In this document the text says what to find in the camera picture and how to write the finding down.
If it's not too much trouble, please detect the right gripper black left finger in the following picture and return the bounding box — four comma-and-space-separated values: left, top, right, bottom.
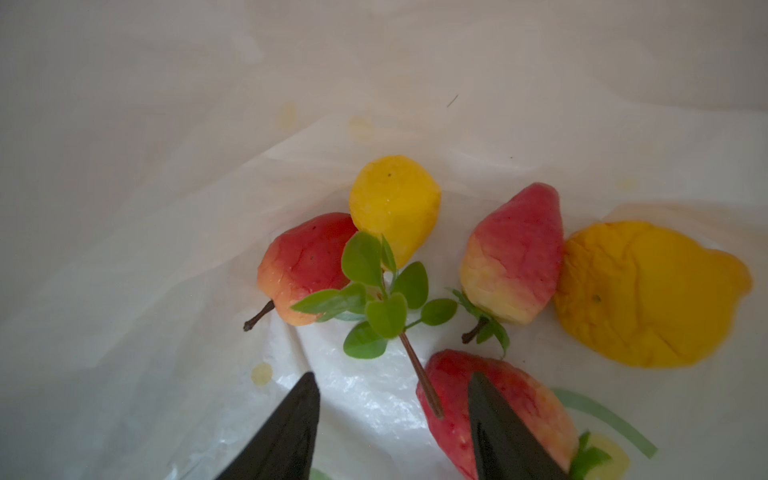
217, 372, 320, 480

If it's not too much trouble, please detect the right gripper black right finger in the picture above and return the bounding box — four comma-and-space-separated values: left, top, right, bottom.
468, 372, 569, 480

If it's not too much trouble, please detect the small yellow fake lemon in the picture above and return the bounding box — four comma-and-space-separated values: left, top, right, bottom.
349, 155, 441, 269

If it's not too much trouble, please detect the white plastic bag lemon print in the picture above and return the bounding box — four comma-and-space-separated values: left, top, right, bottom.
1, 1, 767, 479

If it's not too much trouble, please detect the red fake pear upper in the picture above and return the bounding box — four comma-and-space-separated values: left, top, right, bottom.
454, 182, 564, 349

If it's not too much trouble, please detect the large yellow fake lemon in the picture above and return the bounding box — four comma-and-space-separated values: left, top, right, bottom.
553, 221, 753, 369

